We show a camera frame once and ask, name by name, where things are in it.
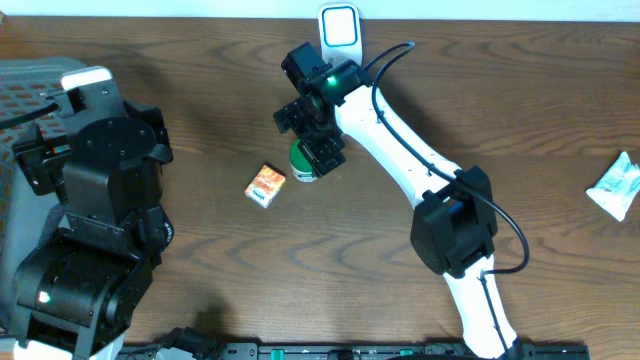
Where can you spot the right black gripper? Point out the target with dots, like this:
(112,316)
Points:
(292,113)

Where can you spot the white barcode scanner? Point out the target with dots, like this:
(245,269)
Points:
(340,33)

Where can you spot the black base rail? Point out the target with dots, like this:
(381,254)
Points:
(442,350)

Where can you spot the green lid jar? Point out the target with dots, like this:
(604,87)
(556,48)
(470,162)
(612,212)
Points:
(301,168)

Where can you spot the light blue wipes pack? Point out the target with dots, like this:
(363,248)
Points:
(617,188)

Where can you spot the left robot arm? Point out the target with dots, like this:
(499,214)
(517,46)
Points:
(76,290)

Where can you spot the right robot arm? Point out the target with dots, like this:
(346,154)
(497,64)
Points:
(454,215)

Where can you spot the orange snack packet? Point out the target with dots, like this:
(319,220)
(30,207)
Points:
(265,185)

